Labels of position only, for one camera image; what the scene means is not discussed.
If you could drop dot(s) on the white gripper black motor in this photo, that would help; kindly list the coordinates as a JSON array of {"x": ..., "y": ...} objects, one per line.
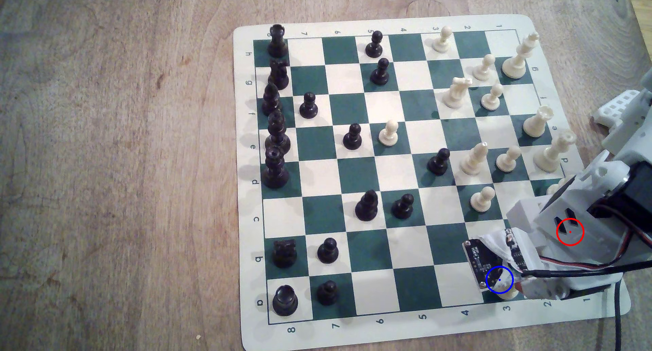
[{"x": 647, "y": 287}]

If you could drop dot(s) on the white queen chess piece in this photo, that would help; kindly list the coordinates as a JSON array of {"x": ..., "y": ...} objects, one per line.
[{"x": 550, "y": 156}]

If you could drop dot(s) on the black pawn chess piece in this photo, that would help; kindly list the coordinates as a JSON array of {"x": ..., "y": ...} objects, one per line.
[
  {"x": 308, "y": 107},
  {"x": 403, "y": 208},
  {"x": 327, "y": 294},
  {"x": 374, "y": 46},
  {"x": 380, "y": 74},
  {"x": 327, "y": 251},
  {"x": 438, "y": 163},
  {"x": 352, "y": 138}
]

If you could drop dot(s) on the black knight chess piece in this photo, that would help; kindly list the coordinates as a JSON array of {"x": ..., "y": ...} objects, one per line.
[
  {"x": 278, "y": 76},
  {"x": 284, "y": 254}
]

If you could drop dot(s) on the black camera circuit board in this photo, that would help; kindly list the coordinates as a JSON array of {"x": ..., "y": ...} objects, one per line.
[{"x": 476, "y": 262}]

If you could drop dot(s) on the black queen chess piece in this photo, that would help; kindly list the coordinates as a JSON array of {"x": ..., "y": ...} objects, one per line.
[{"x": 275, "y": 170}]

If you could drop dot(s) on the black king chess piece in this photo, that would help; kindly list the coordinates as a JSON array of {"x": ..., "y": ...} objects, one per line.
[{"x": 277, "y": 134}]

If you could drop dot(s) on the white king chess piece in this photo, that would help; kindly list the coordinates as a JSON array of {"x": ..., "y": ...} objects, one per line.
[{"x": 517, "y": 63}]

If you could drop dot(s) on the white rook chess piece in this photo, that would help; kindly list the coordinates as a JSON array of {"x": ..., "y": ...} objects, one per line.
[{"x": 536, "y": 124}]

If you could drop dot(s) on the green and white chessboard mat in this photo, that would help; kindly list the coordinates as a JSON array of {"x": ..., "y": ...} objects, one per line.
[{"x": 407, "y": 249}]

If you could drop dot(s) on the black rook chess piece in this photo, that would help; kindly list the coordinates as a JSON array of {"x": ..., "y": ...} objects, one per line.
[
  {"x": 285, "y": 301},
  {"x": 277, "y": 43}
]

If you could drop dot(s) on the white bishop chess piece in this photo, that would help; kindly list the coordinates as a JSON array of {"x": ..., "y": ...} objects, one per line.
[
  {"x": 556, "y": 187},
  {"x": 473, "y": 161}
]

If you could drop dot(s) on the black bishop chess piece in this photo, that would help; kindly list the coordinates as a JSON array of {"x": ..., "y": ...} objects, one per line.
[
  {"x": 271, "y": 100},
  {"x": 366, "y": 208}
]

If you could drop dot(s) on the white pawn chess piece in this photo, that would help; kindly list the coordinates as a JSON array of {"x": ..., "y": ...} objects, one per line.
[
  {"x": 389, "y": 135},
  {"x": 482, "y": 201},
  {"x": 483, "y": 70},
  {"x": 442, "y": 41},
  {"x": 491, "y": 100},
  {"x": 507, "y": 161}
]

